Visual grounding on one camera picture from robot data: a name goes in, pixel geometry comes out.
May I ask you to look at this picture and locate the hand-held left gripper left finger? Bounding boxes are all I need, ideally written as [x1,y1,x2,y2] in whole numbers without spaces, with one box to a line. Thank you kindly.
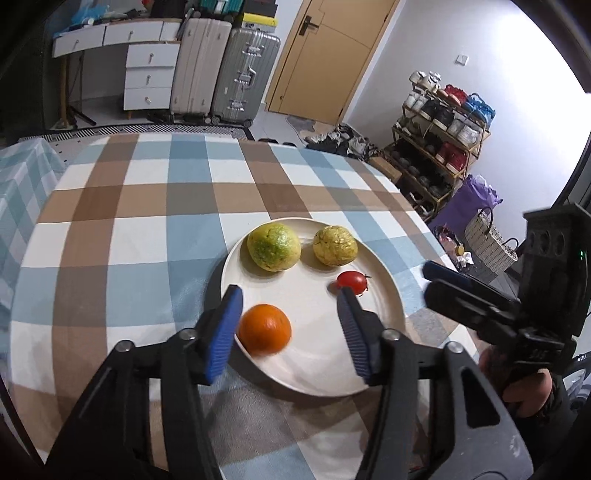
[44,285,244,480]

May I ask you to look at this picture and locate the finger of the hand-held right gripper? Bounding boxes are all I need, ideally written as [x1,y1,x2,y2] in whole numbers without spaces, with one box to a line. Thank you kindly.
[424,261,520,315]
[425,281,522,342]

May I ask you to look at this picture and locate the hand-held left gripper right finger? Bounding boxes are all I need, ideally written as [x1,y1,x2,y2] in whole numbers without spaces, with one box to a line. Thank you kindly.
[336,286,536,480]

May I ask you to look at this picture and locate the large orange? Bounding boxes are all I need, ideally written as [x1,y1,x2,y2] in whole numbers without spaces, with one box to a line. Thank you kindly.
[237,304,293,356]

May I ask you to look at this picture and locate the large white plate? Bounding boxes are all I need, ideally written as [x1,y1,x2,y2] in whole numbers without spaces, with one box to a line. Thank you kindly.
[220,217,407,398]

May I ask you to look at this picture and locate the person's right hand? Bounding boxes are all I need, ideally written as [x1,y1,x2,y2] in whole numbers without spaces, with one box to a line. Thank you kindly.
[479,346,555,418]

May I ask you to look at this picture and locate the small cherry tomato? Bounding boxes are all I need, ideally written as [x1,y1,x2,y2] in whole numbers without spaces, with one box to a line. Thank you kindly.
[336,271,371,296]

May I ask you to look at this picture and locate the purple bag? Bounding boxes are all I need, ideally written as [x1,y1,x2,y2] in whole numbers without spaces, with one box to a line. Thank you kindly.
[431,174,503,241]

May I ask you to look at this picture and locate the yellow wrinkled guava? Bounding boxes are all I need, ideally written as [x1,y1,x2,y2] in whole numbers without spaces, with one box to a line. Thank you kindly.
[312,225,358,267]

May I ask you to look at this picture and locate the green yellow guava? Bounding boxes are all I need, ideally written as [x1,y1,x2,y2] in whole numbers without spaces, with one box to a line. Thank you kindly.
[246,223,302,273]

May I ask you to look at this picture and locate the rows of sneakers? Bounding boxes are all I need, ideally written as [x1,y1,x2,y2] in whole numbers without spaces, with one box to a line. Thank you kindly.
[390,71,496,208]

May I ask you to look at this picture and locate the brown cardboard box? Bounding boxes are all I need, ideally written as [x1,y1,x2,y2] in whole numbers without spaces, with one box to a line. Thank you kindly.
[369,156,402,182]

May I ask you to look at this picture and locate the brown blue checkered tablecloth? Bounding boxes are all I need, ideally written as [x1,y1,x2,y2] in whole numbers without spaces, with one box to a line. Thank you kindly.
[9,133,481,480]

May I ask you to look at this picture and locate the wooden shoe rack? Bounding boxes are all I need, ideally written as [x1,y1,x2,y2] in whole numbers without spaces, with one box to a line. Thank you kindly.
[383,71,492,217]

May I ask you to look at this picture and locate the scattered pile of shoes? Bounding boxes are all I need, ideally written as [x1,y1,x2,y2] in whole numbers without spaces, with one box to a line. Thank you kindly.
[305,124,384,160]

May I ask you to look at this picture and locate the grey door mat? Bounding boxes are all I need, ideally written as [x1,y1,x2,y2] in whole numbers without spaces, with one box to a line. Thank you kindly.
[286,114,324,134]

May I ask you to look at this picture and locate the black white striped rug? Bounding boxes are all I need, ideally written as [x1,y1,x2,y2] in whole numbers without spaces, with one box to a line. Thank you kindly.
[18,122,254,141]

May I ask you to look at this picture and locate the teal checkered cloth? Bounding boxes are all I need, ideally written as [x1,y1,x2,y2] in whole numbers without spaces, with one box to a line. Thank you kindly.
[0,138,68,319]

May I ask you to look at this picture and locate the wooden door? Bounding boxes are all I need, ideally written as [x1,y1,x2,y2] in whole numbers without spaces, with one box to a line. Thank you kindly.
[267,0,400,125]

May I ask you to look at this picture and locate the silver suitcase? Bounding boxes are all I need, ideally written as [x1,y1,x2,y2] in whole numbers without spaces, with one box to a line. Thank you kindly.
[211,28,281,127]

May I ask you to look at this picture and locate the beige suitcase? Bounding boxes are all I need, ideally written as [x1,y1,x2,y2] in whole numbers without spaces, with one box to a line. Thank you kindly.
[170,17,232,121]

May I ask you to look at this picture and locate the white drawer cabinet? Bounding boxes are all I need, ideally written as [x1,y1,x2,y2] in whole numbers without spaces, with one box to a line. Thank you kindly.
[124,42,181,112]

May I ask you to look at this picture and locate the white desk with drawers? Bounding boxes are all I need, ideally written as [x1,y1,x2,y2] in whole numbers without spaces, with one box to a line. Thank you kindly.
[52,18,183,58]

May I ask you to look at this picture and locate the blue plastic bag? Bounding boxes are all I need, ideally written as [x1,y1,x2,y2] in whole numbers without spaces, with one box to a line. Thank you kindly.
[69,2,109,26]

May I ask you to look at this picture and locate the woven basket with handles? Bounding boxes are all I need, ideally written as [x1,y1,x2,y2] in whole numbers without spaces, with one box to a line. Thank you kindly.
[464,207,520,282]

